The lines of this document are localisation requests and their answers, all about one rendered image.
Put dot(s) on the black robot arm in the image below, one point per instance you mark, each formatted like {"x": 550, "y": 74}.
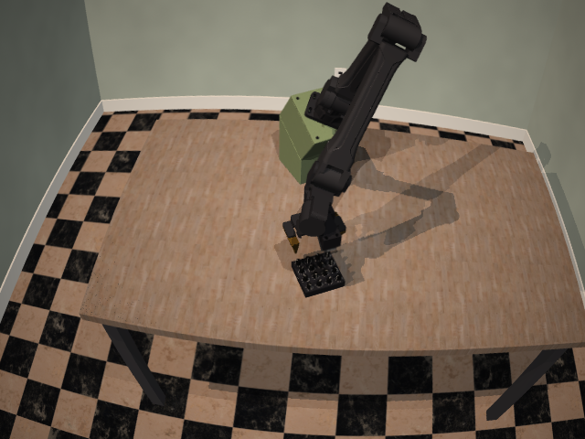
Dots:
{"x": 329, "y": 176}

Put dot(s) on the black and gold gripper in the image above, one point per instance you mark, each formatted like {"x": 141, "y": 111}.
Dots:
{"x": 294, "y": 223}

